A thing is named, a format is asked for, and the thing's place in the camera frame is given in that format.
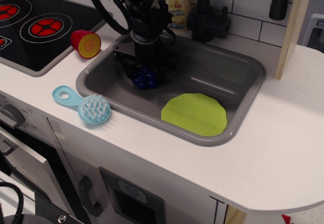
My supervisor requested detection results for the lime green plastic plate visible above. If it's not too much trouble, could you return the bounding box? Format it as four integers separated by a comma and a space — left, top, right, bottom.
161, 93, 228, 137

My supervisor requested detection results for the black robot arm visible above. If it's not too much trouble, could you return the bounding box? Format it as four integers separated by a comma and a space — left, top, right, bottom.
92, 0, 179, 90

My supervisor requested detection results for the grey oven knob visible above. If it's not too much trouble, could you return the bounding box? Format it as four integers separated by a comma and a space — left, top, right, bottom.
1, 104, 25, 129

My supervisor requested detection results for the black braided cable lower left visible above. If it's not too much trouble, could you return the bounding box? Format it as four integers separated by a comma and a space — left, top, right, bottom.
0, 182, 24, 224

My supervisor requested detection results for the light blue scrub brush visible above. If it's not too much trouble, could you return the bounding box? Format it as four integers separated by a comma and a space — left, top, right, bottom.
52, 85, 111, 125

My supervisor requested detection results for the grey oven door handle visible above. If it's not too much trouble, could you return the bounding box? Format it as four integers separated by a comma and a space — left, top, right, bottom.
0, 140, 16, 156

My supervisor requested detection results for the black toy stove top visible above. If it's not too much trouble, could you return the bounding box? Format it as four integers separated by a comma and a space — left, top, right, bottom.
1, 0, 105, 77

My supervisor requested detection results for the grey dishwasher panel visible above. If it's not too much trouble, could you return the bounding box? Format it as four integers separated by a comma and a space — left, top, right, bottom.
99, 167, 167, 223

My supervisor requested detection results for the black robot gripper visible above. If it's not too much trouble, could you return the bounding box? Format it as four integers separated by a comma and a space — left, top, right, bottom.
113, 35, 179, 87

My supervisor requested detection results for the red yellow toy fruit half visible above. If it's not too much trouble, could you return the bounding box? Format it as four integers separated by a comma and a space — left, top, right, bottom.
70, 30, 101, 59

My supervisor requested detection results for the grey plastic sink basin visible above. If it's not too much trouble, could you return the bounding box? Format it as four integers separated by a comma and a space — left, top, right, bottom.
76, 36, 265, 147

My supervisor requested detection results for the grey cabinet door handle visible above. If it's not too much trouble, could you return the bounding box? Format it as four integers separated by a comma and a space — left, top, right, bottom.
78, 176, 103, 217

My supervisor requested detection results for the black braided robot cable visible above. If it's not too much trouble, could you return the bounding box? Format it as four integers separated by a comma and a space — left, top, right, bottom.
84, 0, 132, 35

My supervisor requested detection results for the wooden shelf side panel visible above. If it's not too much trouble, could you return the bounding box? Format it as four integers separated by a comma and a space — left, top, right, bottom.
274, 0, 309, 80

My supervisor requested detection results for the black toy faucet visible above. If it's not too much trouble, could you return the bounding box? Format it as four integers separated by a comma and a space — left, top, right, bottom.
187, 0, 288, 43

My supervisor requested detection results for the blue toy blueberry cluster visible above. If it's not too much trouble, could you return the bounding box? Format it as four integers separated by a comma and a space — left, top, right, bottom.
132, 65, 158, 90

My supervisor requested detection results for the yellow dish soap bottle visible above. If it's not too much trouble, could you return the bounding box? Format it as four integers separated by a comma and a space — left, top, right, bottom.
166, 0, 191, 31

